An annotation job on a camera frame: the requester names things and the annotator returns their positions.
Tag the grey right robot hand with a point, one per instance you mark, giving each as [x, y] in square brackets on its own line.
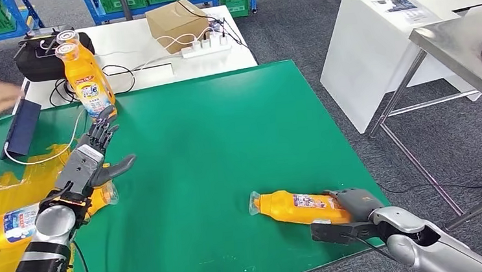
[358, 203]

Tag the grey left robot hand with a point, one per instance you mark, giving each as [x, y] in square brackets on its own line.
[112, 169]

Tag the orange detergent bottle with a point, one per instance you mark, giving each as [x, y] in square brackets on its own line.
[67, 36]
[11, 226]
[91, 95]
[285, 209]

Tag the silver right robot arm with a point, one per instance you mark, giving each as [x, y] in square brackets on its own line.
[430, 249]

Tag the green table mat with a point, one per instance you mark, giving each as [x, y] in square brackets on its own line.
[203, 155]

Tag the black carry bag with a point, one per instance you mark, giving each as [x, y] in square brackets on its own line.
[33, 69]

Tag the white table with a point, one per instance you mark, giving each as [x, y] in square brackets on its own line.
[138, 39]

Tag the white power strip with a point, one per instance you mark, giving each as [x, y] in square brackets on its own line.
[204, 51]

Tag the black remote controller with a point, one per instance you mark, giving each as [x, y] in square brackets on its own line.
[31, 39]

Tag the white desk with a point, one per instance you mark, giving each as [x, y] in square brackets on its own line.
[367, 47]

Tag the brown cardboard box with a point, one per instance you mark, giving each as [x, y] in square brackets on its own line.
[176, 26]

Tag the stainless steel table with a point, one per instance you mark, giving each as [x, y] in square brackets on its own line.
[453, 41]

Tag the printed paper sheet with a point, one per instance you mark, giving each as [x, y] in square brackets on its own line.
[405, 8]

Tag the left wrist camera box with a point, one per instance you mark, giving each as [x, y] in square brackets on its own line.
[80, 167]

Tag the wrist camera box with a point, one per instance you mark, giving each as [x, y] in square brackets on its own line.
[80, 167]
[339, 232]

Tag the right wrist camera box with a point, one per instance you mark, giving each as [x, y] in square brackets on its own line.
[339, 232]

